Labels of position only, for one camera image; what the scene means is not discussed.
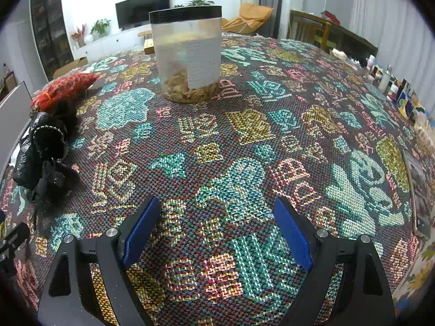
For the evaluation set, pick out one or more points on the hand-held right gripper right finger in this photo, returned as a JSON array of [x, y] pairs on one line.
[[294, 234]]

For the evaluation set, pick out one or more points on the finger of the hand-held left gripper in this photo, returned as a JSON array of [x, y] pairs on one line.
[[15, 237]]

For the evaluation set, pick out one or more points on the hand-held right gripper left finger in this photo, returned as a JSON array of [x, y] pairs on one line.
[[142, 234]]

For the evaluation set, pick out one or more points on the black lace cloth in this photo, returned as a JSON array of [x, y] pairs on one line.
[[51, 176]]

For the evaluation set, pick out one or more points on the black shiny bag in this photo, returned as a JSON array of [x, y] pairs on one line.
[[34, 149]]

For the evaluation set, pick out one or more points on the white storage box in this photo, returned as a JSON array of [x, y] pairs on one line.
[[10, 115]]

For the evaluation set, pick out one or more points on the black fluffy cloth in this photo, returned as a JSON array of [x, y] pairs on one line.
[[66, 115]]

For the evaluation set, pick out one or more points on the red mesh bag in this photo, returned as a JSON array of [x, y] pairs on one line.
[[64, 88]]

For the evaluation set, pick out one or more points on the patterned woven blanket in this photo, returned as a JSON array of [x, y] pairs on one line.
[[238, 142]]

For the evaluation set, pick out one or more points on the colourful floor mat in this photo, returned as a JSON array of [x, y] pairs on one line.
[[418, 265]]

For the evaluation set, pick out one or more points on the smartphone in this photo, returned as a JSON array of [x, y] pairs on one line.
[[419, 190]]

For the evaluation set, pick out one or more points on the cardboard box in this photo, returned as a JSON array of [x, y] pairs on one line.
[[69, 67]]

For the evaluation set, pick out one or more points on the row of bottles and boxes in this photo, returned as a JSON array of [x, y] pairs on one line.
[[401, 88]]

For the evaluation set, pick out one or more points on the basket with cloths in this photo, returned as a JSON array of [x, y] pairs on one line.
[[340, 54]]

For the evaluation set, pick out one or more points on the clear jar with black lid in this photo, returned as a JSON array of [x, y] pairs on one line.
[[185, 51]]

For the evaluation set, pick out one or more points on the yellow box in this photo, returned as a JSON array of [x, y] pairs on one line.
[[148, 46]]

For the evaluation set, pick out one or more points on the wooden coffee table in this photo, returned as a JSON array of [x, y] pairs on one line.
[[144, 34]]

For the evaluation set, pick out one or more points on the yellow-green wooden chair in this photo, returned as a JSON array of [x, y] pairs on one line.
[[321, 35]]

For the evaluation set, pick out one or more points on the white round vase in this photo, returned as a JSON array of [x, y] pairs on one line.
[[88, 38]]

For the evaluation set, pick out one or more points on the dark wooden desk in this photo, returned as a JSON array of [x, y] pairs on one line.
[[353, 39]]

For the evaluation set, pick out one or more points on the black glass display cabinet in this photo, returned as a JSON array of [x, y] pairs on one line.
[[51, 30]]

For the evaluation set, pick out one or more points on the red flower bouquet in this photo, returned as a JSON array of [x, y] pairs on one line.
[[79, 34]]

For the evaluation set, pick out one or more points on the bushy green potted plant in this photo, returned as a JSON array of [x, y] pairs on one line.
[[100, 27]]

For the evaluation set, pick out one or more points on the red item on desk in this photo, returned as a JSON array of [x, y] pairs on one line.
[[331, 16]]

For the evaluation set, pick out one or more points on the orange rocking chair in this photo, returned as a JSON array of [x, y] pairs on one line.
[[248, 17]]

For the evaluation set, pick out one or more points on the black television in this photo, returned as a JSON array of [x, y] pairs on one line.
[[142, 10]]

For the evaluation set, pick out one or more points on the grey curtain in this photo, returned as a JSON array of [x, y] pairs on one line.
[[272, 0]]

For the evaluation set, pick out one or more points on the large green potted plant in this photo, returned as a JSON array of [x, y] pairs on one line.
[[198, 1]]

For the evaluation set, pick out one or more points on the white curtain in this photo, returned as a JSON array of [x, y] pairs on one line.
[[384, 6]]

